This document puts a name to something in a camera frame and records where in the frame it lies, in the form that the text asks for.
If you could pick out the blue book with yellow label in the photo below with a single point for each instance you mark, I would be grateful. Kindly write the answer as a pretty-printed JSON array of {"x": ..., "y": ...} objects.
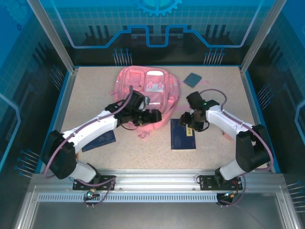
[{"x": 183, "y": 140}]

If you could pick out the plain dark blue book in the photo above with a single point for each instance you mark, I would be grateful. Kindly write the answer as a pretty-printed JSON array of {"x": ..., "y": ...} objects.
[{"x": 104, "y": 140}]

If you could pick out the pink school backpack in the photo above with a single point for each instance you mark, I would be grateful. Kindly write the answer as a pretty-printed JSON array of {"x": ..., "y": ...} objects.
[{"x": 133, "y": 76}]

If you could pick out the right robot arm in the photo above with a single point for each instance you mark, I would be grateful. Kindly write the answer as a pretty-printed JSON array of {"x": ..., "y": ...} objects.
[{"x": 228, "y": 119}]

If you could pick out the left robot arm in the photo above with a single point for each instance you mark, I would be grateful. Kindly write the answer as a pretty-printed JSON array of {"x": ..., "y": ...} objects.
[{"x": 90, "y": 128}]

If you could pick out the grey-blue flat pouch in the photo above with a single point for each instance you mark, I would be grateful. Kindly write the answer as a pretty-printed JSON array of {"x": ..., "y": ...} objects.
[{"x": 191, "y": 80}]

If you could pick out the small circuit board with light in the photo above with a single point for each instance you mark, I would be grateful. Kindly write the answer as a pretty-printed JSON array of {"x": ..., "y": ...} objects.
[
  {"x": 90, "y": 194},
  {"x": 230, "y": 195}
]

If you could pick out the blue printed side panel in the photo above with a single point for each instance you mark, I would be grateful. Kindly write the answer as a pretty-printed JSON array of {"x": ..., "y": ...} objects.
[
  {"x": 23, "y": 83},
  {"x": 281, "y": 83}
]

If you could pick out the grey metal lower tray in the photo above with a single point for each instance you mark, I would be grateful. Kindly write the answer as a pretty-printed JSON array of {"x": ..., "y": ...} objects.
[{"x": 155, "y": 217}]

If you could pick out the wide blue printed panel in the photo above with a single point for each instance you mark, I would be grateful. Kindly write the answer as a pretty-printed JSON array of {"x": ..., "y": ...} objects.
[{"x": 95, "y": 14}]

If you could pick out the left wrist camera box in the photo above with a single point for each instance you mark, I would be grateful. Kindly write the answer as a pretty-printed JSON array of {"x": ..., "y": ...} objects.
[{"x": 146, "y": 102}]

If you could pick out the aluminium profile rail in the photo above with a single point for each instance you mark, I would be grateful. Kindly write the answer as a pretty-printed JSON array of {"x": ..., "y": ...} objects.
[{"x": 155, "y": 177}]

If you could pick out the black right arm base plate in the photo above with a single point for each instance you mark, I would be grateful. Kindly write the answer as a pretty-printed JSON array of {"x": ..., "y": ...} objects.
[{"x": 205, "y": 183}]

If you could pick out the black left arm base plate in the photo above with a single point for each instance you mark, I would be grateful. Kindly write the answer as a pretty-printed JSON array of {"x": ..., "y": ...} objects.
[{"x": 81, "y": 184}]

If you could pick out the aluminium frame post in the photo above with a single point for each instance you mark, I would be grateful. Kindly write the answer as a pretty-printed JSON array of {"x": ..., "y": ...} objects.
[
  {"x": 257, "y": 35},
  {"x": 56, "y": 40}
]

